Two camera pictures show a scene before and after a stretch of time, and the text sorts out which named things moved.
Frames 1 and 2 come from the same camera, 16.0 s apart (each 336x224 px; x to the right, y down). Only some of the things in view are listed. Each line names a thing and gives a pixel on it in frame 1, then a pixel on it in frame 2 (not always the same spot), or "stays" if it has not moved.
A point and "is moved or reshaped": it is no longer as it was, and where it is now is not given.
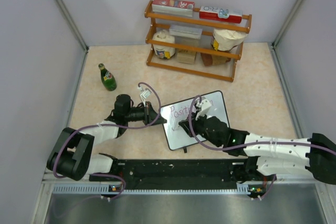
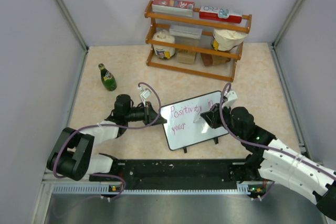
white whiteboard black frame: [176, 136] stays
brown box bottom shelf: [209, 60] stays
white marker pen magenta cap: [176, 128] is moved or reshaped
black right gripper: [186, 124] to [212, 116]
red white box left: [172, 7] stays
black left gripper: [149, 116] stays
